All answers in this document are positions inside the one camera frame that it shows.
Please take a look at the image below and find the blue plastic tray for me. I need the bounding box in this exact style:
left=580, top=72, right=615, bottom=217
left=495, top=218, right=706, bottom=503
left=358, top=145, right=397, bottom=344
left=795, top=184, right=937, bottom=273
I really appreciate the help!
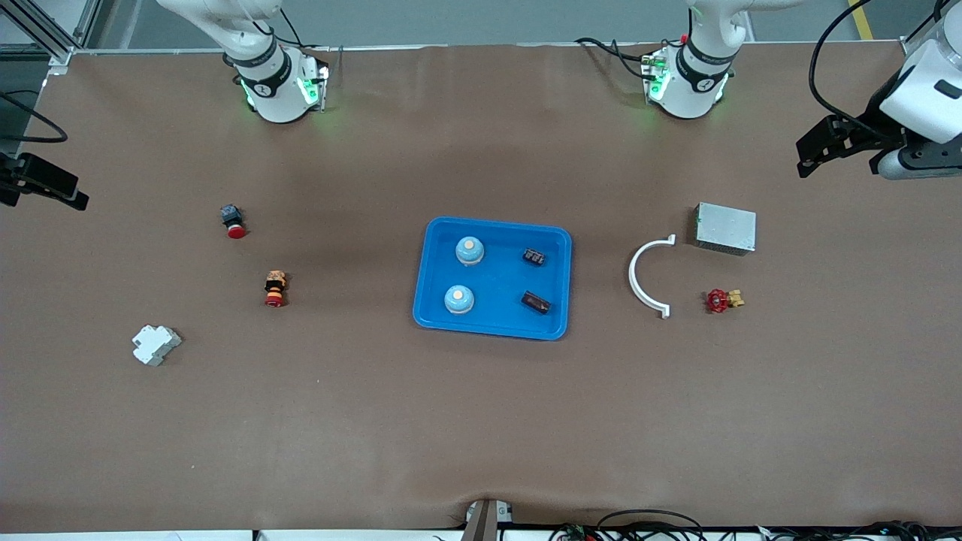
left=412, top=216, right=573, bottom=342

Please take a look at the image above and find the silver metal power supply box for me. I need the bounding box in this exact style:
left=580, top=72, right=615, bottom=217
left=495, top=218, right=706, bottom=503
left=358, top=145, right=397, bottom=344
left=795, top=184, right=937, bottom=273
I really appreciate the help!
left=693, top=201, right=758, bottom=257

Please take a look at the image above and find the black red emergency stop button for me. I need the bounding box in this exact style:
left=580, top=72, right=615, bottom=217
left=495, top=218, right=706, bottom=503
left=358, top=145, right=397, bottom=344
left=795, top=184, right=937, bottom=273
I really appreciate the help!
left=219, top=204, right=248, bottom=240

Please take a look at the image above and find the white circuit breaker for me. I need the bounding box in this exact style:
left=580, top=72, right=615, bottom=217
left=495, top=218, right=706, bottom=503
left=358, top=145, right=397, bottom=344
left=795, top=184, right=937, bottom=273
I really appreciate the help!
left=132, top=324, right=183, bottom=367

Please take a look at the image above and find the white curved pipe clamp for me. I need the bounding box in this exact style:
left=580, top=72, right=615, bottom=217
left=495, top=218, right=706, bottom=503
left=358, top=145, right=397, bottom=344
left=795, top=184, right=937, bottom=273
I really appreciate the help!
left=628, top=234, right=677, bottom=320

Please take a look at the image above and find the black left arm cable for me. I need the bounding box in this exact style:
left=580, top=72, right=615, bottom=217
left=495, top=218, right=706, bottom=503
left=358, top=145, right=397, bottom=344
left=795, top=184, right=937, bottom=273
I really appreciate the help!
left=809, top=0, right=904, bottom=138

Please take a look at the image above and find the red handle brass valve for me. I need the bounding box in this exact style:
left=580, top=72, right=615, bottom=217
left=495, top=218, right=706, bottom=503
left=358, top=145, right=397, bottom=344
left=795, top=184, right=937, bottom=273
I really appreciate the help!
left=705, top=288, right=746, bottom=315

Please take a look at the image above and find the black base cable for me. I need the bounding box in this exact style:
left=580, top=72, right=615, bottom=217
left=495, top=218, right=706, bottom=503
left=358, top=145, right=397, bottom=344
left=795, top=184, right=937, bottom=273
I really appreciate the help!
left=575, top=36, right=658, bottom=80

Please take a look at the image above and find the black cable bundle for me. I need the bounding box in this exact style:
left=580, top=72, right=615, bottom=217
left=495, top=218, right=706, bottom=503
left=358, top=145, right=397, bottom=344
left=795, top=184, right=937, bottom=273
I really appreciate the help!
left=549, top=509, right=962, bottom=541

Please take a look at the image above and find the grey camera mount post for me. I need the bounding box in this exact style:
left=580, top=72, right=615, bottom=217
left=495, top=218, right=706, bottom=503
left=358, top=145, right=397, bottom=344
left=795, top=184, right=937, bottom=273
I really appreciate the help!
left=462, top=498, right=516, bottom=541

